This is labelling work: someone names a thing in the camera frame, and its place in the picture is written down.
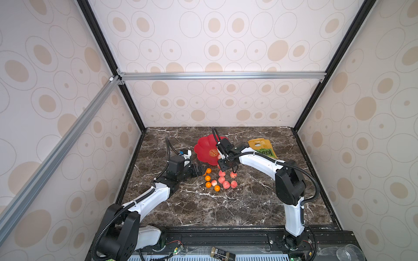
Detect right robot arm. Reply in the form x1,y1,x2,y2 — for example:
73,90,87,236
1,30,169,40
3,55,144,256
212,127,321,249

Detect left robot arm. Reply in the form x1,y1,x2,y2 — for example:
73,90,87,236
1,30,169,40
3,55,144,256
90,139,205,261

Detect red flower-shaped fruit bowl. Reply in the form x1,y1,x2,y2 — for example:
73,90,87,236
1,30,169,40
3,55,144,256
194,135,219,166

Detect pink peach lower right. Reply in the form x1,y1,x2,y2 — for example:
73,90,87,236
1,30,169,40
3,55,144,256
230,181,238,188

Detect pink peach lower centre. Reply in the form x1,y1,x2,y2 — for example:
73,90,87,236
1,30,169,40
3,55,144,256
222,181,231,189

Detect yellow green snack bag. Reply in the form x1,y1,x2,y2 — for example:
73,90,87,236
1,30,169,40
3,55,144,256
248,138,277,159

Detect black battery with gold label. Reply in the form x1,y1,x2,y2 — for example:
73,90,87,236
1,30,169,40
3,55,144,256
210,247,236,261

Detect clear plastic cup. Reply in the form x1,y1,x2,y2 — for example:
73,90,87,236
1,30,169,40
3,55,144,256
336,244,366,261

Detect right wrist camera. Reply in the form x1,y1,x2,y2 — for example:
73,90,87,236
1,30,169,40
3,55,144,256
216,138,242,159

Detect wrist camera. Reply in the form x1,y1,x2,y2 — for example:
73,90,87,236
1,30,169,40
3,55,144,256
216,138,242,159
169,150,192,171

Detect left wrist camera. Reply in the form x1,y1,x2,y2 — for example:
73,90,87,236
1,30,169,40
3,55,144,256
169,150,192,171

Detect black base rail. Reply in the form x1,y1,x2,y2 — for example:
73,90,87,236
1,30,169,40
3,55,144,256
85,227,366,261

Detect horizontal aluminium rail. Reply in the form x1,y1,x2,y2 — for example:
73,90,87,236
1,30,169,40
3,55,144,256
120,71,327,81

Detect left diagonal aluminium rail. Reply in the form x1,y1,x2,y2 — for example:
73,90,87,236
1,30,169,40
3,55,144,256
1,75,121,244

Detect left black corner post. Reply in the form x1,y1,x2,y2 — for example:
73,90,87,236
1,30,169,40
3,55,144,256
77,0,147,133

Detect black corner post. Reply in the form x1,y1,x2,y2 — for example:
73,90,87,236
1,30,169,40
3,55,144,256
77,0,147,133
292,0,377,133

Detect right black corner post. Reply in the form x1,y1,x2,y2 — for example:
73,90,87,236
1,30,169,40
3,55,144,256
292,0,377,133

